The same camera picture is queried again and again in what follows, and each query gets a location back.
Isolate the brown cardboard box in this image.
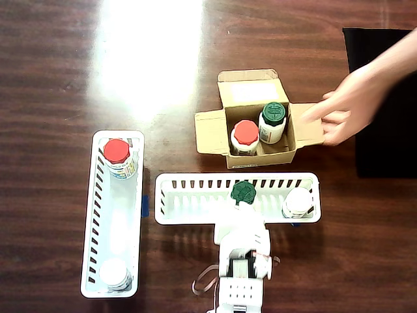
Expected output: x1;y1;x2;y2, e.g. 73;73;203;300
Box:
194;68;326;170

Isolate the red-capped bottle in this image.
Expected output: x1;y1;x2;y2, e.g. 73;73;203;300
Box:
229;119;261;157
103;138;139;180

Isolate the green-capped bottle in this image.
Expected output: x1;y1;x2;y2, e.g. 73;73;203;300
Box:
229;180;257;208
258;101;288;145

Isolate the white plastic basket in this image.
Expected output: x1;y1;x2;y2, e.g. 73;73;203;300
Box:
154;171;323;226
79;129;146;299

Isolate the black mat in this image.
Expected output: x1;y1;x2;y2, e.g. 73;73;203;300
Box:
341;27;417;179

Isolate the white-capped bottle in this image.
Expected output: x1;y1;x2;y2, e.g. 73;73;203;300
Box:
98;258;133;292
281;187;315;219

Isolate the person's bare forearm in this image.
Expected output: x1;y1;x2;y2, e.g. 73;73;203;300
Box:
367;27;417;89

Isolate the person's bare hand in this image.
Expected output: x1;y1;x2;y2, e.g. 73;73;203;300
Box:
301;63;389;147

